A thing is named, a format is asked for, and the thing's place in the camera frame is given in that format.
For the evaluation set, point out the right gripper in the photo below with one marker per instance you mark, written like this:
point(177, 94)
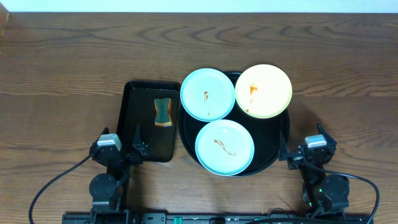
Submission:
point(297, 158)

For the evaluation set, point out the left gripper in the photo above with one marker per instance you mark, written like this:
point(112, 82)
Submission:
point(123, 154)

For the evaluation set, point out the orange green sponge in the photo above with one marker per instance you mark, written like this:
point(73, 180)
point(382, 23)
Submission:
point(163, 112)

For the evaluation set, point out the yellow plate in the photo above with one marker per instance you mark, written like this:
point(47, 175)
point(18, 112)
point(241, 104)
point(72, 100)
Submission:
point(263, 91)

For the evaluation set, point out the light blue plate front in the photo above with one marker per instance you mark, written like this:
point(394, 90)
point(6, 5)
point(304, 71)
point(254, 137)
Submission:
point(224, 147)

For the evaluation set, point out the light blue plate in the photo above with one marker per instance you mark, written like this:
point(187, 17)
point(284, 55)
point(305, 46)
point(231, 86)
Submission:
point(224, 147)
point(207, 94)

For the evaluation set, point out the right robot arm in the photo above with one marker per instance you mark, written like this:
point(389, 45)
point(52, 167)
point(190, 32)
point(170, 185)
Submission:
point(325, 194)

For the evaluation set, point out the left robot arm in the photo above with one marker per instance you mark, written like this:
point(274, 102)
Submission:
point(109, 189)

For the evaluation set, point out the black rectangular tray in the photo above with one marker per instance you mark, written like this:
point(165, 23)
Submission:
point(138, 107)

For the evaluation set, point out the black round tray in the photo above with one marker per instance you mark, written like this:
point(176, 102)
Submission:
point(264, 132)

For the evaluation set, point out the light blue plate back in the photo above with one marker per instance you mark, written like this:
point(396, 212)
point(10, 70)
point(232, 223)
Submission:
point(207, 94)

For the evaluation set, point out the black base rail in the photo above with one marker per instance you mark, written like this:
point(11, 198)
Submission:
point(162, 218)

